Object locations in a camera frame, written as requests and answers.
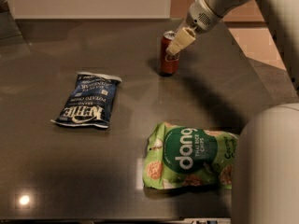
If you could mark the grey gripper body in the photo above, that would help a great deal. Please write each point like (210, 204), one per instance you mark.
(198, 20)

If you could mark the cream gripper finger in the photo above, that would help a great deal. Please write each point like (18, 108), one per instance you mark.
(183, 38)
(183, 24)

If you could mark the red coke can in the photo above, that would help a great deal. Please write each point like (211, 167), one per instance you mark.
(168, 63)

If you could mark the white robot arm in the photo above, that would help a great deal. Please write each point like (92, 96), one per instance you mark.
(265, 186)

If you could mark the blue Kettle chip bag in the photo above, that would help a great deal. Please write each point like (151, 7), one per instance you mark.
(91, 101)

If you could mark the green Dang chip bag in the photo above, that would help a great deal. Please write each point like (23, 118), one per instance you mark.
(179, 157)

